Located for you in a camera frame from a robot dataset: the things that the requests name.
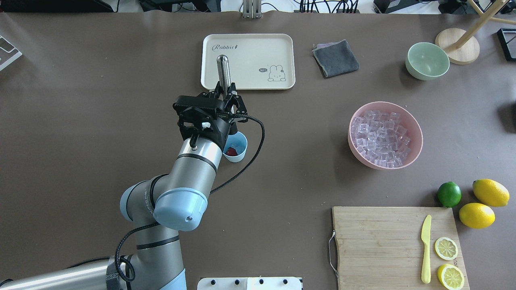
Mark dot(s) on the whole yellow lemon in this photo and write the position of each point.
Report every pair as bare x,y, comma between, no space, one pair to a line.
476,215
490,192

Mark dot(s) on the pink bowl of ice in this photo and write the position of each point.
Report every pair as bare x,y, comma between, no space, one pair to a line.
384,136

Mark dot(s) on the yellow plastic knife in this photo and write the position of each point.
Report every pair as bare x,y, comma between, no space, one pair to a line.
426,239

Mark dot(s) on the grey folded cloth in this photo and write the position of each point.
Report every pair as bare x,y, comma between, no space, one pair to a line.
335,58

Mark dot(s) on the red strawberry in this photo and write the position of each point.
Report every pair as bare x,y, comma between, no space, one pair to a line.
232,152

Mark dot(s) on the green ceramic bowl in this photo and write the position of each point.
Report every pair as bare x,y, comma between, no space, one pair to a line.
426,61

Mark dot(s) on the wooden cutting board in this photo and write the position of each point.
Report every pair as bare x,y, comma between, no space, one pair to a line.
379,247

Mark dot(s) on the blue plastic cup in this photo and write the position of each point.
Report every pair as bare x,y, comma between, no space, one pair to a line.
240,143

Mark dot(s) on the green lime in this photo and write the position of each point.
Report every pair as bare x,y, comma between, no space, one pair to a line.
449,194

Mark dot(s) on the beige rabbit tray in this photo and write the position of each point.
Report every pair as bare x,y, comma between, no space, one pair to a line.
258,61

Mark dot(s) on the lemon half slice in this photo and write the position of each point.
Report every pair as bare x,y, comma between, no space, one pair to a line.
446,248
451,277

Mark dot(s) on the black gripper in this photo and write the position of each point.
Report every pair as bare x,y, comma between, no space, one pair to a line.
224,128

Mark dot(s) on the wooden cup tree stand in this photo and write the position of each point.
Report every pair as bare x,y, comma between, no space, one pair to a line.
461,46

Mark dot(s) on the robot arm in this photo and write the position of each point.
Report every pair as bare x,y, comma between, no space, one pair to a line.
162,206

